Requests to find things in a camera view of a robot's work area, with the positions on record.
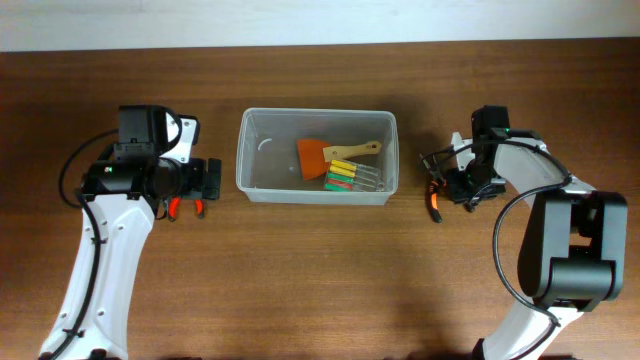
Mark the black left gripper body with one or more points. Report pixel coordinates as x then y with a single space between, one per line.
193 178

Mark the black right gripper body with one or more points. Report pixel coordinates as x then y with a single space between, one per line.
473 183

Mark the orange black needle-nose pliers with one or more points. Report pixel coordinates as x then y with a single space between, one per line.
436 183

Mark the orange scraper wooden handle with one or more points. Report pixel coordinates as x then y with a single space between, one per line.
316 155

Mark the screwdriver set clear case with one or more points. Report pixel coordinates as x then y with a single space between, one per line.
346 176

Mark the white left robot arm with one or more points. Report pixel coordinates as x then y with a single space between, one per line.
137 180

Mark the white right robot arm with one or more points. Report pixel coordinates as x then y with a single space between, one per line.
573 251

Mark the clear plastic container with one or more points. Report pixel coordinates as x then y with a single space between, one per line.
268 166

